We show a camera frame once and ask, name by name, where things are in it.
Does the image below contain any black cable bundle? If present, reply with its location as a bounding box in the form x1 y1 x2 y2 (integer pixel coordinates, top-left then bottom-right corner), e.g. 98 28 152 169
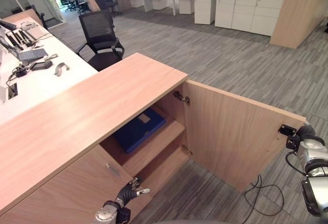
7 64 29 82

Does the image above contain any wide white drawer cabinet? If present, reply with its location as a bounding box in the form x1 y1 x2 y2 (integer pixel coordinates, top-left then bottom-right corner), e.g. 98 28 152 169
214 0 285 37

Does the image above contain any black flat device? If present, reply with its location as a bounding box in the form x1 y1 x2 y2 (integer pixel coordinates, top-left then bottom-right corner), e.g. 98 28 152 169
29 60 53 71

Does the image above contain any grey curved bracket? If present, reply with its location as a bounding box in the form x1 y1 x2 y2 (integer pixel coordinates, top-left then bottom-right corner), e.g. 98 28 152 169
53 62 71 77

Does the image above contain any black mesh office chair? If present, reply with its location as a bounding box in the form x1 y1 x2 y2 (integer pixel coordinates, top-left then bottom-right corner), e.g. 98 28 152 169
77 9 126 72

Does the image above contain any light wood office cabinet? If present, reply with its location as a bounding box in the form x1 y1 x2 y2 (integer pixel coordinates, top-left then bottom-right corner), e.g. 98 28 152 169
0 52 191 224

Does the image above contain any blue folder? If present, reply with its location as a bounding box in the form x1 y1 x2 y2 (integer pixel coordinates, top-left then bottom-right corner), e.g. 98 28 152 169
112 107 167 154

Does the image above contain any wooden cabinet shelf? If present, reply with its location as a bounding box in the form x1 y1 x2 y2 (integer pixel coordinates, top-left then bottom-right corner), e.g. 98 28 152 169
99 105 187 176

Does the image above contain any black swivel chair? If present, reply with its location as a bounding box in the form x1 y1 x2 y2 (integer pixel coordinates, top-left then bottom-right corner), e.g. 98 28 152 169
104 0 124 17

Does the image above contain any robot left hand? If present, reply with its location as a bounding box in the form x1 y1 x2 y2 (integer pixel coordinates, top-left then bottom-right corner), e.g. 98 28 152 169
114 177 151 207

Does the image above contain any tall wooden side panel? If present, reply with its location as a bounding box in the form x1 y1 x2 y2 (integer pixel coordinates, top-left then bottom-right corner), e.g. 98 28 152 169
269 0 328 50

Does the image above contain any closed wooden cabinet door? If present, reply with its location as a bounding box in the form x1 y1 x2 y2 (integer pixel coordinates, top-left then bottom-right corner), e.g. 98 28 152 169
0 144 152 224

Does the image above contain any wooden cabinet door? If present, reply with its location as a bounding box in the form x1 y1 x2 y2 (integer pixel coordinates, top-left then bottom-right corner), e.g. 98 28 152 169
182 79 307 193
0 144 152 224

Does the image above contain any narrow white drawer unit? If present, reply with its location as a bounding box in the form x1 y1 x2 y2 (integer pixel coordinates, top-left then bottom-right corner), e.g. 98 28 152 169
193 0 216 26

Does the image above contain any black door latch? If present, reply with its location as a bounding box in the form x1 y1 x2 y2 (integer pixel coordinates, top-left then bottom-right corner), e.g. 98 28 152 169
278 124 297 136

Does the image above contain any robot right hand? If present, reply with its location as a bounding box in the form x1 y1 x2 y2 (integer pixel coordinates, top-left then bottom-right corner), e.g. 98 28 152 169
296 123 317 141

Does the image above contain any desk cable port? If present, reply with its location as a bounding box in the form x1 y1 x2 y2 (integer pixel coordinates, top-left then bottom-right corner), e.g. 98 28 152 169
7 82 18 100

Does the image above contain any grey tablet computer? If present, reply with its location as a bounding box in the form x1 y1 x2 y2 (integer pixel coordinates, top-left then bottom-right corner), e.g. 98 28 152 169
18 48 49 62

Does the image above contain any white notebook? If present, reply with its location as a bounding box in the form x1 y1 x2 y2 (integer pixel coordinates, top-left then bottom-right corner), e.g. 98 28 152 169
25 25 46 40

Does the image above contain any black floor cable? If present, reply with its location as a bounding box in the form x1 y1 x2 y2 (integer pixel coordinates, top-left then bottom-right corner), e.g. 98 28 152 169
243 174 285 224

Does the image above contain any white office desk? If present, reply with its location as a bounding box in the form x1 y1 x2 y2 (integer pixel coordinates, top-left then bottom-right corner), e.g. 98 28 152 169
0 16 99 126

